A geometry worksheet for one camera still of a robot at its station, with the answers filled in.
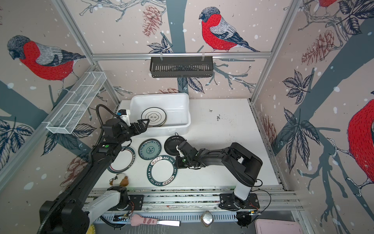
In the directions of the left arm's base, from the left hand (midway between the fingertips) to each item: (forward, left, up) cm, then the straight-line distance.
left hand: (143, 121), depth 77 cm
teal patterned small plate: (-4, +1, -24) cm, 25 cm away
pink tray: (-45, -61, -21) cm, 79 cm away
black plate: (-1, -12, -25) cm, 28 cm away
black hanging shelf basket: (+48, -20, +3) cm, 52 cm away
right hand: (-16, -15, -24) cm, 33 cm away
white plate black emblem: (+21, -1, -21) cm, 30 cm away
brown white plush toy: (-25, +11, -24) cm, 36 cm away
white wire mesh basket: (-2, +37, +5) cm, 37 cm away
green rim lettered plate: (-18, -9, -25) cm, 32 cm away
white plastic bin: (+34, -15, -24) cm, 45 cm away
